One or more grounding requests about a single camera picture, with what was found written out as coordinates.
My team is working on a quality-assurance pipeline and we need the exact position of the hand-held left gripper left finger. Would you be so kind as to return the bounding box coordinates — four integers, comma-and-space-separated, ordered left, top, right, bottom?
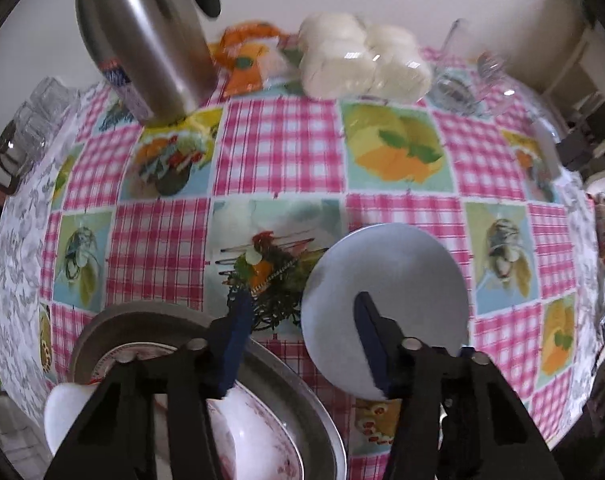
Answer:
42, 287, 256, 480

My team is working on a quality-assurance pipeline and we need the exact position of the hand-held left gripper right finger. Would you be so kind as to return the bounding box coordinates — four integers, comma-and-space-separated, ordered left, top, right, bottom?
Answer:
353, 291, 565, 480

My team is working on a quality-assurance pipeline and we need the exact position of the stainless steel round plate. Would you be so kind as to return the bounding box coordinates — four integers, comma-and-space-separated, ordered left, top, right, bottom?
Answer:
70, 302, 348, 480

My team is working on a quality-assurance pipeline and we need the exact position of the light blue bowl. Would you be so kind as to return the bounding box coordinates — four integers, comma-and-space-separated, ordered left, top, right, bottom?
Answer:
301, 223, 470, 402

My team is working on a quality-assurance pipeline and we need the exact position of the white square bowl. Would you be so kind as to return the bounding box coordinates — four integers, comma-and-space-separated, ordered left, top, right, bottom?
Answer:
43, 382, 103, 456

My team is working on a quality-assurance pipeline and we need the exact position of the pink checked tablecloth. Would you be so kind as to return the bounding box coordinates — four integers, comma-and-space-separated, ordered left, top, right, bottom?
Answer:
37, 47, 595, 466

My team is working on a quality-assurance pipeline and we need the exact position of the white power strip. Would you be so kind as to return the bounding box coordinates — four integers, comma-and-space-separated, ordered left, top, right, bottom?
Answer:
532, 120, 564, 181

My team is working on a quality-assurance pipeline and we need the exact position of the clear glass mug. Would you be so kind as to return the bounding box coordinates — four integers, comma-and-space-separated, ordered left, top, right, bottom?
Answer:
427, 19, 518, 116

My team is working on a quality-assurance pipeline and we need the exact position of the orange snack packet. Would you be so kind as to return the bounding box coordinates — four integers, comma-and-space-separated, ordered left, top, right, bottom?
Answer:
210, 20, 293, 98

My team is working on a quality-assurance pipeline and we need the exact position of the bag of white steamed buns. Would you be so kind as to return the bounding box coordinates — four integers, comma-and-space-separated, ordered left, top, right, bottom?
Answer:
297, 12, 433, 101

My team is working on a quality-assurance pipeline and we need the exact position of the black charger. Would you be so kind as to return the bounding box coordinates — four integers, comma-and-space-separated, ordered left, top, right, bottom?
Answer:
557, 105, 605, 171

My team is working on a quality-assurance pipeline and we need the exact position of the stainless steel thermos jug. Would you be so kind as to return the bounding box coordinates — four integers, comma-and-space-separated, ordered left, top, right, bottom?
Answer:
70, 0, 222, 128

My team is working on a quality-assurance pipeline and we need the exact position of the white chair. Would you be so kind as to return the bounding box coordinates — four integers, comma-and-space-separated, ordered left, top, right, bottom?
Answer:
547, 25, 605, 111

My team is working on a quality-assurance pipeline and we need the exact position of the glass teapot with black handle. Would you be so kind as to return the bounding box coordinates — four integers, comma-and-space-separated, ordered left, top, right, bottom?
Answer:
0, 125, 33, 196

